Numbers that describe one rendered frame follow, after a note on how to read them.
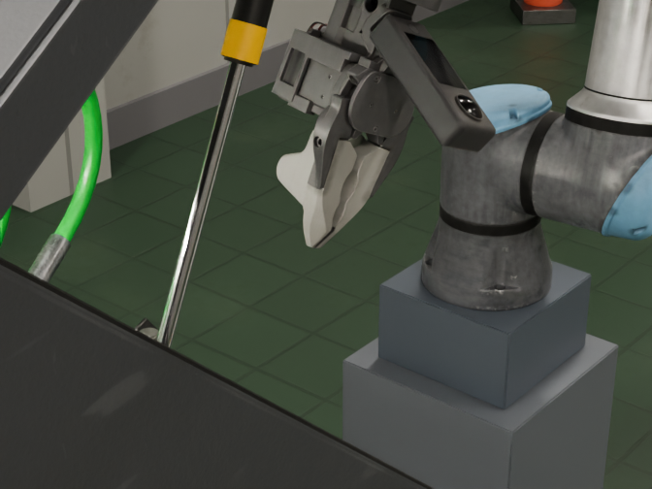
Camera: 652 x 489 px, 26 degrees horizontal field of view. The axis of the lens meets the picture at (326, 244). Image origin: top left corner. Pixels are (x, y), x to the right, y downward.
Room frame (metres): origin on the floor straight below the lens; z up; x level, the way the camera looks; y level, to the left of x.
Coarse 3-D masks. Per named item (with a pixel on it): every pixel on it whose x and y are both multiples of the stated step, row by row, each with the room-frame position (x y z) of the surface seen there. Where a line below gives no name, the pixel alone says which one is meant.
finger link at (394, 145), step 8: (400, 136) 1.01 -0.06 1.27; (376, 144) 1.00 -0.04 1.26; (384, 144) 1.00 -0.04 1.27; (392, 144) 1.00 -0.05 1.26; (400, 144) 1.01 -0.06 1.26; (392, 152) 1.00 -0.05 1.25; (400, 152) 1.01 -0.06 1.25; (392, 160) 1.00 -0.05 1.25; (384, 168) 1.00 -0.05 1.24; (392, 168) 1.00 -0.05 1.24; (384, 176) 1.00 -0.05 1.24; (376, 184) 0.99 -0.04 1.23
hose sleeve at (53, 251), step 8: (48, 240) 0.98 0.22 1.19; (56, 240) 0.98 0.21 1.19; (64, 240) 0.98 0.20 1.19; (48, 248) 0.98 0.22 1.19; (56, 248) 0.98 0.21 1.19; (64, 248) 0.98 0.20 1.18; (40, 256) 0.97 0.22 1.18; (48, 256) 0.97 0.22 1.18; (56, 256) 0.97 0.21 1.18; (64, 256) 0.98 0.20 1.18; (32, 264) 0.97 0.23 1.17; (40, 264) 0.97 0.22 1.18; (48, 264) 0.97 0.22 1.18; (56, 264) 0.97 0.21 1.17; (32, 272) 0.96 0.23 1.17; (40, 272) 0.96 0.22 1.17; (48, 272) 0.96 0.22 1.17; (48, 280) 0.96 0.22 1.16
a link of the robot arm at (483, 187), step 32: (480, 96) 1.46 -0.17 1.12; (512, 96) 1.45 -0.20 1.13; (544, 96) 1.44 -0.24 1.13; (512, 128) 1.40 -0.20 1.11; (544, 128) 1.39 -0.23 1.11; (448, 160) 1.43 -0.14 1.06; (480, 160) 1.40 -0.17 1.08; (512, 160) 1.38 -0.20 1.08; (448, 192) 1.42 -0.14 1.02; (480, 192) 1.40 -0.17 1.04; (512, 192) 1.38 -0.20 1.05
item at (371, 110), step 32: (352, 0) 1.03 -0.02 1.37; (384, 0) 1.01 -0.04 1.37; (416, 0) 1.00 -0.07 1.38; (320, 32) 1.04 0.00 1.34; (352, 32) 1.02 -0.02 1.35; (320, 64) 1.00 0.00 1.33; (352, 64) 0.99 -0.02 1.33; (384, 64) 0.98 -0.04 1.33; (288, 96) 1.00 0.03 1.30; (320, 96) 0.99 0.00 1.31; (352, 96) 0.96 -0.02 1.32; (384, 96) 0.98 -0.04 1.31; (352, 128) 0.97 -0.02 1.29; (384, 128) 0.99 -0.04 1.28
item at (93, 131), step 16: (96, 96) 1.03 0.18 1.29; (96, 112) 1.02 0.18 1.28; (96, 128) 1.02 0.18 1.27; (96, 144) 1.02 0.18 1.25; (96, 160) 1.02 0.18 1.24; (80, 176) 1.02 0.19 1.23; (96, 176) 1.02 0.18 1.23; (80, 192) 1.01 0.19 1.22; (80, 208) 1.00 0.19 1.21; (64, 224) 0.99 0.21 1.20
